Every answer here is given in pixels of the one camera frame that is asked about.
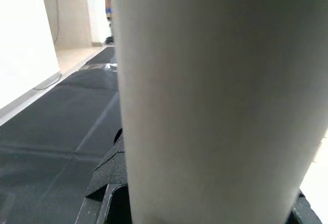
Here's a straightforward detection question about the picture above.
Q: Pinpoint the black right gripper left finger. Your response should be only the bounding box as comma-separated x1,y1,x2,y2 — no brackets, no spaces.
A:
75,128,133,224

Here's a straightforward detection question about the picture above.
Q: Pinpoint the black wall cable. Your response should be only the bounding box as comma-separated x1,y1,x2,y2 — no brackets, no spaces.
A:
32,1,63,91

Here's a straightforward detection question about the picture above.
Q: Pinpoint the white plastic table leg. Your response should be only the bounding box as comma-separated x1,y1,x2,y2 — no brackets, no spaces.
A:
107,0,328,224

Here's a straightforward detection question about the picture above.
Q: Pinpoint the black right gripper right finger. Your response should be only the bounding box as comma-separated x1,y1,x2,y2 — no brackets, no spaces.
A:
288,188,324,224

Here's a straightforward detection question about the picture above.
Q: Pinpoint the black tablecloth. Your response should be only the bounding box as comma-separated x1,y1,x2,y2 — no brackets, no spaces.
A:
0,46,124,224

